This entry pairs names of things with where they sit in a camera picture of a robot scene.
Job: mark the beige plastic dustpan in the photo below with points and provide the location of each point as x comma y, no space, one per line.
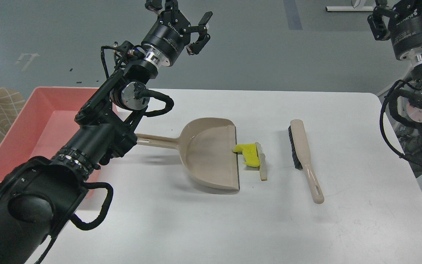
205,146

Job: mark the beige foam strip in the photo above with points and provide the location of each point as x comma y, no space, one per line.
262,160

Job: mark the yellow sponge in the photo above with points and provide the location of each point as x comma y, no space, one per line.
250,153

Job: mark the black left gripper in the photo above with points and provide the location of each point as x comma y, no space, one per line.
167,36

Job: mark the pink plastic bin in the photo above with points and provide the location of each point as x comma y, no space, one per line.
45,124

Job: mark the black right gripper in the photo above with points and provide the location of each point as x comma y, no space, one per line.
404,31

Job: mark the white desk base bar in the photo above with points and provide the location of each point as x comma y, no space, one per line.
348,9

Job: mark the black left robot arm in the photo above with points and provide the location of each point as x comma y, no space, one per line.
39,197

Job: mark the beige hand brush black bristles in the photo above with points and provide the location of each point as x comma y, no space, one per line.
302,158

